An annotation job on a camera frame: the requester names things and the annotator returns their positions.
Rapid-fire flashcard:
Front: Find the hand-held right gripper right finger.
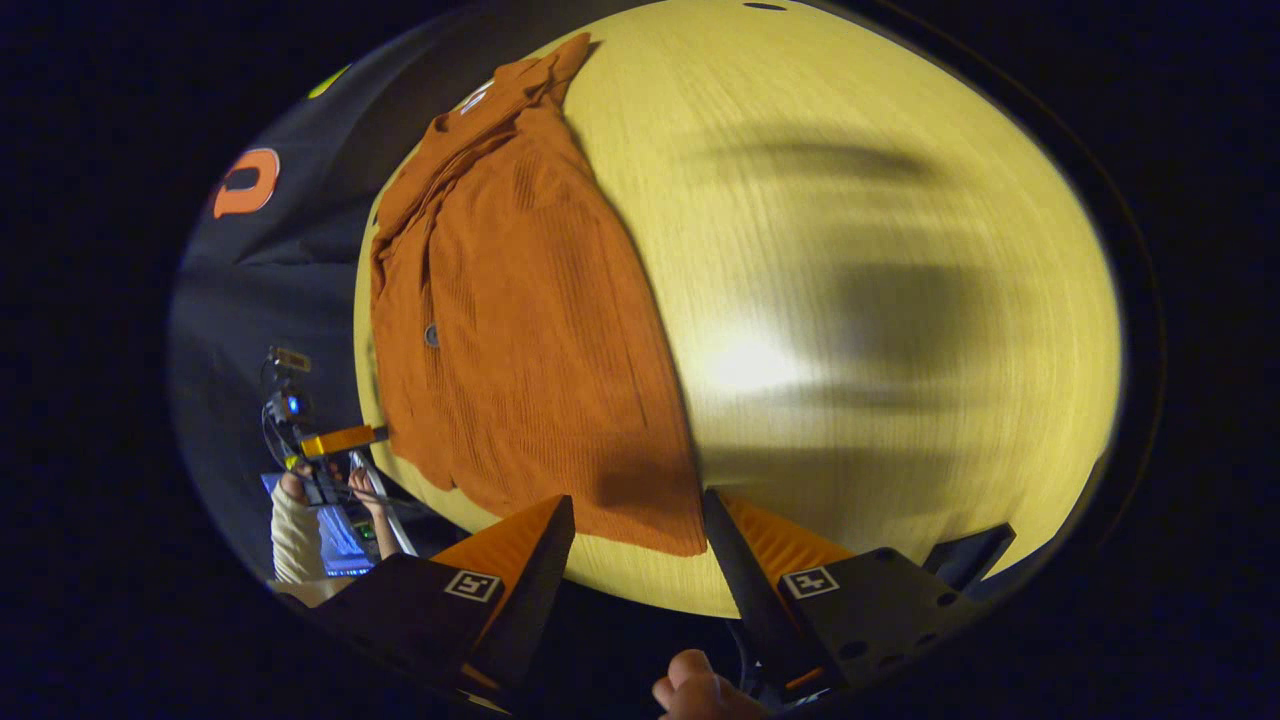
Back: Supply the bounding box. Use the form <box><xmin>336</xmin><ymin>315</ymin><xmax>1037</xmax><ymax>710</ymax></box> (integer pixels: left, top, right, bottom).
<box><xmin>702</xmin><ymin>487</ymin><xmax>986</xmax><ymax>706</ymax></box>

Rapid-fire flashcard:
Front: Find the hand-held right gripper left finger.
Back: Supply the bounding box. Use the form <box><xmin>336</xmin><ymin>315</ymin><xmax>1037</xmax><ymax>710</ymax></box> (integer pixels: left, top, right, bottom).
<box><xmin>300</xmin><ymin>493</ymin><xmax>578</xmax><ymax>713</ymax></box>

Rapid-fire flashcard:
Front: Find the rust orange button shirt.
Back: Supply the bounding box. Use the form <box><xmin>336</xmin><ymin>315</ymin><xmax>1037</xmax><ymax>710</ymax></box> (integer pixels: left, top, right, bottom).
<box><xmin>368</xmin><ymin>32</ymin><xmax>709</xmax><ymax>558</ymax></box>

